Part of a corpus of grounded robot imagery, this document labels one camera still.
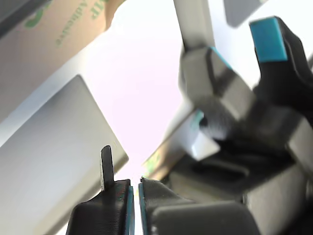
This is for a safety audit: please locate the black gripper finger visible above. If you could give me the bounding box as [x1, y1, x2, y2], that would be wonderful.
[138, 178, 261, 235]

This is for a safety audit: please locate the wide black blue-padded gripper finger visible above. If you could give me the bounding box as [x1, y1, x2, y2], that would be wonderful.
[249, 16, 309, 86]
[179, 47, 257, 120]

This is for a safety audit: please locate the black wide-finger gripper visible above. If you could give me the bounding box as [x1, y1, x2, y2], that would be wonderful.
[168, 83, 313, 235]

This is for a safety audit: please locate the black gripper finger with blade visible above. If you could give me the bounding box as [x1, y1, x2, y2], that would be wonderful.
[65, 145, 135, 235]

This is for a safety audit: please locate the tan adhesive liner film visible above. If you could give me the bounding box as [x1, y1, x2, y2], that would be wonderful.
[0, 0, 129, 120]

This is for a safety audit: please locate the dark grey tray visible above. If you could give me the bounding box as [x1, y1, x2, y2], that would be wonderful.
[223, 0, 269, 27]

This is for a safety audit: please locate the grey printed fixture with legs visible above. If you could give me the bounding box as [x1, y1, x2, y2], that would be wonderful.
[0, 0, 216, 53]

